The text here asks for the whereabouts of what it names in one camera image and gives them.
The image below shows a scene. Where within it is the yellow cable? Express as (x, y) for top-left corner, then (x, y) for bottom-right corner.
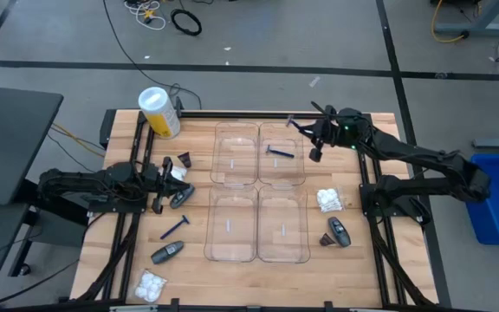
(430, 0), (467, 44)
(49, 123), (106, 159)

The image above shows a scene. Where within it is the clear plastic bin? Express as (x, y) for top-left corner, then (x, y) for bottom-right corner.
(210, 120), (260, 186)
(203, 185), (259, 263)
(257, 121), (307, 186)
(256, 185), (311, 264)

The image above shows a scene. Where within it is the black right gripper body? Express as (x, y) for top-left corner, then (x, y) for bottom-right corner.
(318, 106), (366, 148)

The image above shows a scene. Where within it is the silver aluminium bar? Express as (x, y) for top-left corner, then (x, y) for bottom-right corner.
(109, 304), (159, 312)

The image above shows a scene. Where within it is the white yellow wipes canister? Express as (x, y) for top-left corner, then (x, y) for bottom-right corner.
(138, 86), (182, 140)

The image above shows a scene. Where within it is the grey desk base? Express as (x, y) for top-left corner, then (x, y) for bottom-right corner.
(433, 0), (499, 38)

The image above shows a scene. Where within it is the black coiled cable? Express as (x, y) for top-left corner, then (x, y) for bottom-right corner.
(170, 8), (203, 37)

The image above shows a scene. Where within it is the white cable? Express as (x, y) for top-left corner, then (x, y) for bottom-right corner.
(123, 0), (167, 31)

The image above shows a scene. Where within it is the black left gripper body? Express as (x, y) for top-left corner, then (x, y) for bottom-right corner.
(143, 156), (174, 215)

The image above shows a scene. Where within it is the blue disposable razor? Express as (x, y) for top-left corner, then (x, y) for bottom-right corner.
(159, 214), (191, 241)
(265, 144), (296, 159)
(285, 114), (315, 134)

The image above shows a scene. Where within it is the long black floor cable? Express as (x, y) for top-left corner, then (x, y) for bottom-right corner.
(101, 0), (203, 110)

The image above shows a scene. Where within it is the black desk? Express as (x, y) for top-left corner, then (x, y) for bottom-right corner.
(0, 86), (65, 207)

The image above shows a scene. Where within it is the clear bag of cotton balls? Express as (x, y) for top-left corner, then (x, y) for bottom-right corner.
(133, 269), (168, 303)
(315, 186), (346, 214)

